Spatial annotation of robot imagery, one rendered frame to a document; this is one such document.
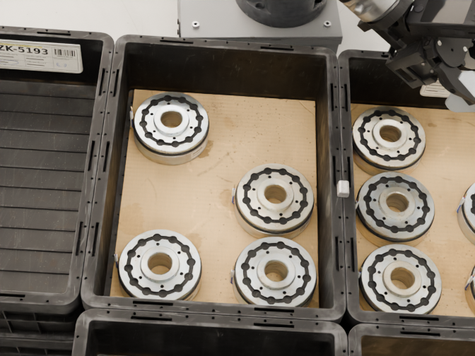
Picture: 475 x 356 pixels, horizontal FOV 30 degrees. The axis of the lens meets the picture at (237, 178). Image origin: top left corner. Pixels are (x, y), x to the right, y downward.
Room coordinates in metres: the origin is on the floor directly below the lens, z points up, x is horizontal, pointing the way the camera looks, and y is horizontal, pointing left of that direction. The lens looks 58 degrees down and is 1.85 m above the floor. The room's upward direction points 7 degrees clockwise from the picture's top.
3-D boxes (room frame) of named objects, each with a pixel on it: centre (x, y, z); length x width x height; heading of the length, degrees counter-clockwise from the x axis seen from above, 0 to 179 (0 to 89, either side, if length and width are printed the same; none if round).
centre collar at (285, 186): (0.60, -0.05, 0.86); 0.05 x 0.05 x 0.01
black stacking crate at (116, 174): (0.60, 0.02, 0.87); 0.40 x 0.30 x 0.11; 4
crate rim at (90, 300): (0.60, 0.02, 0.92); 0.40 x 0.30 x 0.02; 4
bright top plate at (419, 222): (0.61, -0.21, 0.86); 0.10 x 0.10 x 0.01
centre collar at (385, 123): (0.72, -0.20, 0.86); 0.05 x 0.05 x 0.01
